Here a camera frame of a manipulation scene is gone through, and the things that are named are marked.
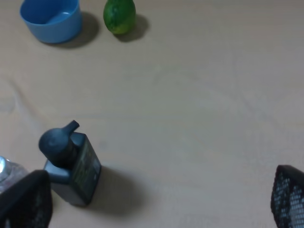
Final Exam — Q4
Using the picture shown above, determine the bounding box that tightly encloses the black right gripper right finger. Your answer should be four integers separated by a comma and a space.
270, 165, 304, 228

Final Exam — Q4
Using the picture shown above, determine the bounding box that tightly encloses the clear shaker with metal cap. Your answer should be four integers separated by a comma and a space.
0, 156, 29, 194

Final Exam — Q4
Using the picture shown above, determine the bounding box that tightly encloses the green lime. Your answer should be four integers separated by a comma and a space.
103, 0, 136, 35

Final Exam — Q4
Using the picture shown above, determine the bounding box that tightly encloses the dark green pump bottle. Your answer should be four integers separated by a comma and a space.
38, 120, 102, 206

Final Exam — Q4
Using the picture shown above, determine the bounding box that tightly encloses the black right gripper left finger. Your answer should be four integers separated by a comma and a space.
0, 170, 53, 228

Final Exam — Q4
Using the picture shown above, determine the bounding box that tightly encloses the blue plastic bowl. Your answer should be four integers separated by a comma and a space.
19, 0, 82, 44

